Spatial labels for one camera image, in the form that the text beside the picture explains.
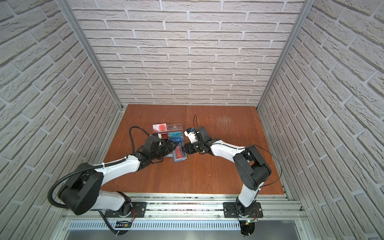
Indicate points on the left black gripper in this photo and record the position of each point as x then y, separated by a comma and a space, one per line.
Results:
169, 149

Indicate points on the aluminium rail frame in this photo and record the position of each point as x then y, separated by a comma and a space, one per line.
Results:
211, 206

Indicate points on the blue leather card holder wallet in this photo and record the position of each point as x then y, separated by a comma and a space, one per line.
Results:
185, 155

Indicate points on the red white card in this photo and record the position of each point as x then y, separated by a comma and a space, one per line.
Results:
160, 128

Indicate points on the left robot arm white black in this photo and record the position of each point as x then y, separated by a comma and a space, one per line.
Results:
81, 190

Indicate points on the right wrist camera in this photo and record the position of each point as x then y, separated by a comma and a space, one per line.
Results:
191, 135

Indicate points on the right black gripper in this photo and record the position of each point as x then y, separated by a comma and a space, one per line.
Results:
189, 146

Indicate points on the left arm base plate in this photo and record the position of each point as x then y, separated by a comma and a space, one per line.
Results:
128, 211

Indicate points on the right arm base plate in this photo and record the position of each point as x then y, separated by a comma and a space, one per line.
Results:
236, 210

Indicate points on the teal blue cards stack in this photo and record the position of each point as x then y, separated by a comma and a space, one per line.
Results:
176, 136

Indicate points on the clear acrylic card organizer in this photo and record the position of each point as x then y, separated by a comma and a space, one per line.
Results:
173, 128

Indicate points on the red card in wallet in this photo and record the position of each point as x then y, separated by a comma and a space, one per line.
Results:
178, 154

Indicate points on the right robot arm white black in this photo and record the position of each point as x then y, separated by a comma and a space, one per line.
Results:
252, 168

